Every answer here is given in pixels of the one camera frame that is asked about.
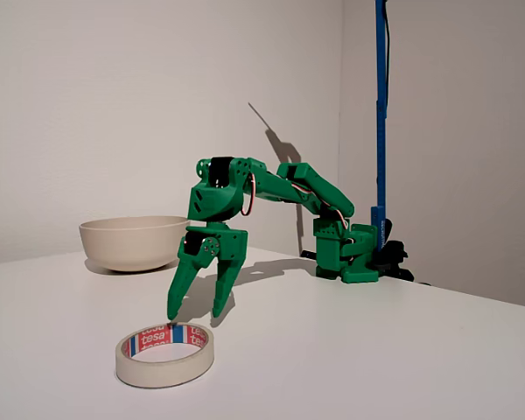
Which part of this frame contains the beige masking tape roll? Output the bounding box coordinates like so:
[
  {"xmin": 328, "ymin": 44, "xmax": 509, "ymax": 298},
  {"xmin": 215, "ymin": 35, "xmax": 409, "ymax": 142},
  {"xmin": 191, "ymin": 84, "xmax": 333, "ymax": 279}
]
[{"xmin": 115, "ymin": 322, "xmax": 216, "ymax": 389}]

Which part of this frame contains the beige bowl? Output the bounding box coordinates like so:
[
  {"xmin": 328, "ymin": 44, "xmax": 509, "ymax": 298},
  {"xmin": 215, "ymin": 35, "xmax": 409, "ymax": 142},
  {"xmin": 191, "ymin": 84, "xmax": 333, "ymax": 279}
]
[{"xmin": 78, "ymin": 215, "xmax": 193, "ymax": 274}]

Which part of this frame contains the blue vertical pole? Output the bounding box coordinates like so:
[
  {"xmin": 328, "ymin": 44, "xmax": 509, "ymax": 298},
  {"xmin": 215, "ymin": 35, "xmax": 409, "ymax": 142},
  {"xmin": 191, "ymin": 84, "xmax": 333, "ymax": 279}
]
[{"xmin": 370, "ymin": 0, "xmax": 391, "ymax": 254}]

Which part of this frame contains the thin servo cable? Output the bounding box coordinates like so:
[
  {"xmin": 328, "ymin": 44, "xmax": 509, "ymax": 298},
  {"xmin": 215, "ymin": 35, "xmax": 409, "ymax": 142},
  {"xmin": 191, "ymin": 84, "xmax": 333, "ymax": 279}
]
[{"xmin": 239, "ymin": 171, "xmax": 258, "ymax": 218}]

